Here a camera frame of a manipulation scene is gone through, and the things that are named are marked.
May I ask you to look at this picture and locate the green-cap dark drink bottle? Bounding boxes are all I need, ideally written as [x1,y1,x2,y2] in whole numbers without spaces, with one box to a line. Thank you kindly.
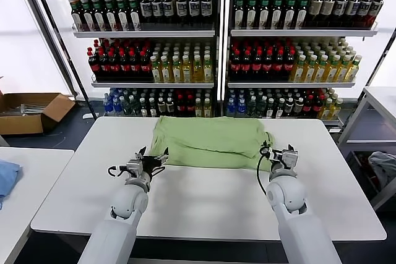
[104,0,118,32]
[92,0,107,32]
[80,0,95,32]
[70,0,84,32]
[296,0,310,30]
[232,0,246,30]
[128,0,142,32]
[283,0,297,30]
[271,0,285,30]
[245,0,259,30]
[116,0,130,32]
[258,0,272,30]

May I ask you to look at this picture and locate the dark frame post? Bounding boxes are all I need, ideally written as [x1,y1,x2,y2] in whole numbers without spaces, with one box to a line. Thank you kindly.
[355,27,396,104]

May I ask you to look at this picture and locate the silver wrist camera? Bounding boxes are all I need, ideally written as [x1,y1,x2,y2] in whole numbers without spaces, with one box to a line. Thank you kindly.
[125,158,143,176]
[282,150,299,171]

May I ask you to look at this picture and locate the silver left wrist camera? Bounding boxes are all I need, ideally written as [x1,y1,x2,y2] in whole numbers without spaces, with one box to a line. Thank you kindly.
[125,158,143,176]

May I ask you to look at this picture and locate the red-label dark drink bottle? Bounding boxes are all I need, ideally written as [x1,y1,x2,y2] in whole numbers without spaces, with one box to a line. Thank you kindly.
[176,96,186,117]
[185,96,196,117]
[312,94,322,119]
[303,95,313,119]

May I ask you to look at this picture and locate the black slanted frame post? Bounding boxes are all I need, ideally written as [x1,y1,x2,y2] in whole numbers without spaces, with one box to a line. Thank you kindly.
[29,0,93,119]

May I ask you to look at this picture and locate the open brown cardboard box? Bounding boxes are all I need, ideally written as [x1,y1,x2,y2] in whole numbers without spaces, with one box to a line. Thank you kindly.
[0,92,77,137]

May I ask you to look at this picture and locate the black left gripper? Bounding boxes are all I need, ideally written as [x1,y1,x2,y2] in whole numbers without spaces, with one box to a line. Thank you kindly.
[134,146,170,184]

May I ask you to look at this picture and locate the red-cap cola bottle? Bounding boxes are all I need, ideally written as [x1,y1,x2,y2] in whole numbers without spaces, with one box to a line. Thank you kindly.
[251,49,263,82]
[241,49,252,82]
[109,49,121,82]
[140,50,152,82]
[88,47,100,81]
[283,49,296,82]
[273,49,285,82]
[262,49,274,82]
[98,49,111,82]
[119,49,131,82]
[230,49,242,82]
[129,50,142,82]

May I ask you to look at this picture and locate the pale grey cloth bundle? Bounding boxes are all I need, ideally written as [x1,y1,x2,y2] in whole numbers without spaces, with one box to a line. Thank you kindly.
[368,151,396,190]

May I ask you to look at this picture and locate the grey slanted frame post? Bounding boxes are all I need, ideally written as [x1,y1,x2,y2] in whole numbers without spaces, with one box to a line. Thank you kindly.
[15,0,78,96]

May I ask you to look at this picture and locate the white metal-frame side table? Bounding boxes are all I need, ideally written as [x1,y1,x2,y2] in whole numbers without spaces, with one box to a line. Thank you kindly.
[337,86,396,212]

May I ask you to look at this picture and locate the light blue cloth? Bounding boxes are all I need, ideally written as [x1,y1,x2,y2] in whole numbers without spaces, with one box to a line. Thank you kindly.
[0,158,23,209]

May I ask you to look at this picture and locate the beige-label dark tea bottle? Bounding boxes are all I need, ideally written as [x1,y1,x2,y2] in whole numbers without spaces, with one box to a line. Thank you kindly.
[308,0,323,28]
[321,0,335,28]

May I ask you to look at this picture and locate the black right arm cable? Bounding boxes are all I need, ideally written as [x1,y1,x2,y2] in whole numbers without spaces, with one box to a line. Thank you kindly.
[256,148,273,195]

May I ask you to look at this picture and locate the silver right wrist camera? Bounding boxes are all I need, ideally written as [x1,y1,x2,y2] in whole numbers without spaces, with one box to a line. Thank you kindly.
[282,150,299,171]

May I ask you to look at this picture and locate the blue-label dark tea bottle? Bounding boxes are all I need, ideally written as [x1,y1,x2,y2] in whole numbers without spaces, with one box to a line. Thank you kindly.
[188,0,202,28]
[162,0,176,28]
[200,0,214,28]
[358,0,372,28]
[175,0,189,28]
[334,0,348,28]
[369,0,385,28]
[140,0,154,28]
[151,0,165,28]
[346,0,360,28]

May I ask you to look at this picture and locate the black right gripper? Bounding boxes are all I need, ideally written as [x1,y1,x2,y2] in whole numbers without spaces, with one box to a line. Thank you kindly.
[261,142,296,172]

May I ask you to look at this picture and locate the light green polo shirt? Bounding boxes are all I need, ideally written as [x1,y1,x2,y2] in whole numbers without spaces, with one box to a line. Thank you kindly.
[150,115,276,172]

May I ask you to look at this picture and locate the metal parts in plastic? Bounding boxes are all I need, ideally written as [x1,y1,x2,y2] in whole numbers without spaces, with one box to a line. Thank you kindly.
[20,103,43,114]

